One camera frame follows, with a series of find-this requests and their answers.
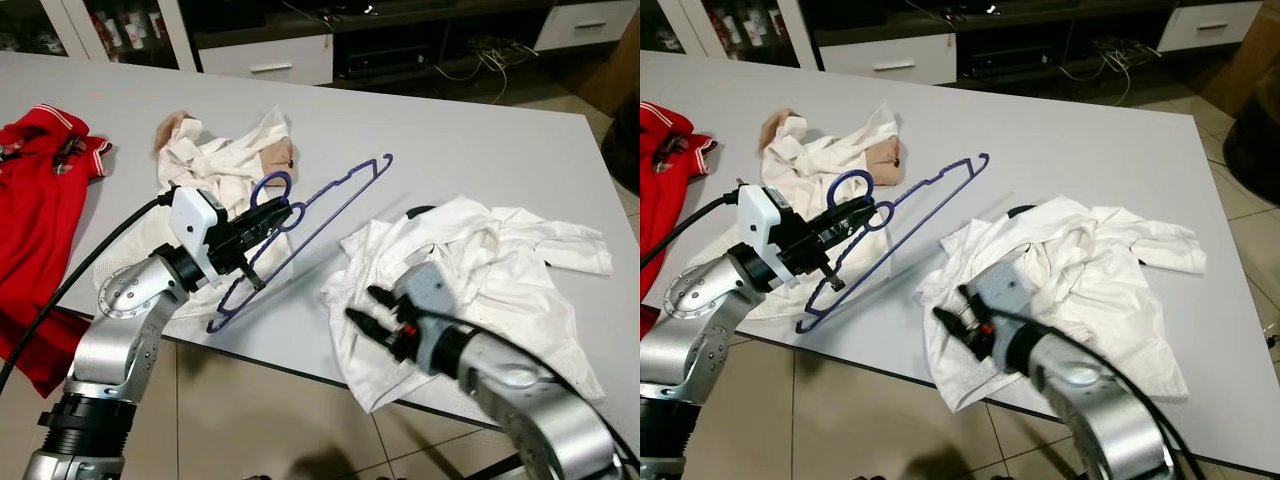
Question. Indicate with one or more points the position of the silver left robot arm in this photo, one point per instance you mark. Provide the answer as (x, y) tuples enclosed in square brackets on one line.
[(700, 310), (125, 310)]

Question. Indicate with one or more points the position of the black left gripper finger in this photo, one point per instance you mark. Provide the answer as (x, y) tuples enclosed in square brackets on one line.
[(862, 209), (858, 230), (283, 210), (278, 230)]

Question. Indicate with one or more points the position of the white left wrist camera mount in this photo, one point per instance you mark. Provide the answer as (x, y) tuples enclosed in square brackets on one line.
[(762, 220), (195, 220)]

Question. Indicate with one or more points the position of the red polo shirt white stripes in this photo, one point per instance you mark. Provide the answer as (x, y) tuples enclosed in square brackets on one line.
[(40, 230), (665, 200)]

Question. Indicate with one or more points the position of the beige cloth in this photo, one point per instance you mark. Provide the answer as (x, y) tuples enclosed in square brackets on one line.
[(885, 160), (275, 160)]

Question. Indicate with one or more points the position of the white glass door cabinet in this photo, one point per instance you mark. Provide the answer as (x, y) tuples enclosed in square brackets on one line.
[(800, 35), (178, 35)]

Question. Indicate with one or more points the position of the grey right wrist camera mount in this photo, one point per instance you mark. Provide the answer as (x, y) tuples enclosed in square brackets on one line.
[(1008, 290), (432, 290)]

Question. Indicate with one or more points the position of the small white shirt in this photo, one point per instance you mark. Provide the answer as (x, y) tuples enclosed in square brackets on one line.
[(225, 160), (830, 160)]

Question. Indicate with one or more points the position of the dark tv stand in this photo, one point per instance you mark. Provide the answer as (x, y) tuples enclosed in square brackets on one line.
[(420, 18), (1040, 18)]

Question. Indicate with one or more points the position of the white printed shirt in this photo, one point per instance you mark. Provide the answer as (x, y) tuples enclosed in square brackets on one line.
[(1080, 250), (480, 250)]

